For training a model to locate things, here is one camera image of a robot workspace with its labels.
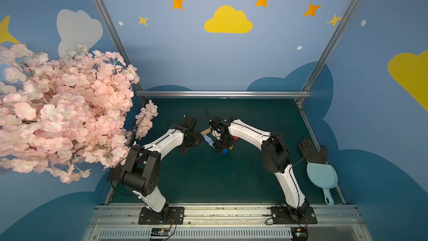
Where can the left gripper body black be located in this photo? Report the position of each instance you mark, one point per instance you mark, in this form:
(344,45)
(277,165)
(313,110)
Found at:
(197,138)

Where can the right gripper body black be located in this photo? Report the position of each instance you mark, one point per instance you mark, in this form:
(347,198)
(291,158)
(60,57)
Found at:
(222,141)

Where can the natural wood block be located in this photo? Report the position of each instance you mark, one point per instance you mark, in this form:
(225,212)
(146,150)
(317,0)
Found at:
(206,132)

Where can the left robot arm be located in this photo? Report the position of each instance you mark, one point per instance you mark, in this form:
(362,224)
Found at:
(140,172)

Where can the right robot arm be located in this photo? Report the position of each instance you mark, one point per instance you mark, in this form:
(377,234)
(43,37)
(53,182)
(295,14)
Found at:
(275,156)

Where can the black rubber glove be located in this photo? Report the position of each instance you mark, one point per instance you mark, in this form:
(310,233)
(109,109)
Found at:
(310,153)

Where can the left controller board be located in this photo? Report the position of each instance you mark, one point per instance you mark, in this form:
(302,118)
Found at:
(159,233)

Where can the controller board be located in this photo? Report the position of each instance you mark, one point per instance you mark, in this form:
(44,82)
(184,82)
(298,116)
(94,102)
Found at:
(159,233)
(299,234)

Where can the light blue dustpan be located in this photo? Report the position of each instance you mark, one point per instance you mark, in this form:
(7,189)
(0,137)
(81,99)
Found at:
(325,177)

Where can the right controller board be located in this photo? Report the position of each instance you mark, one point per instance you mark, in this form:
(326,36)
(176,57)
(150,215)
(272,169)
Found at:
(299,234)

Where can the pink cherry blossom tree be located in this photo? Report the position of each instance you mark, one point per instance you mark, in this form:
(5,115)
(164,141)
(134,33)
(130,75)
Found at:
(56,114)

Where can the aluminium back frame bar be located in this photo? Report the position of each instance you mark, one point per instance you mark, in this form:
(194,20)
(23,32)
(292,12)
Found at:
(222,94)

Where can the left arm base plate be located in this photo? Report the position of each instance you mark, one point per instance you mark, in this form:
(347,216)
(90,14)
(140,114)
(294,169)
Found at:
(168,215)

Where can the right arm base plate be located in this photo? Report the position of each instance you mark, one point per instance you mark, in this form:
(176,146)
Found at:
(282,215)

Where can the aluminium front rail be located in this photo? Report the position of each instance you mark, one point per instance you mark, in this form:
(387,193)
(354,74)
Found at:
(225,222)

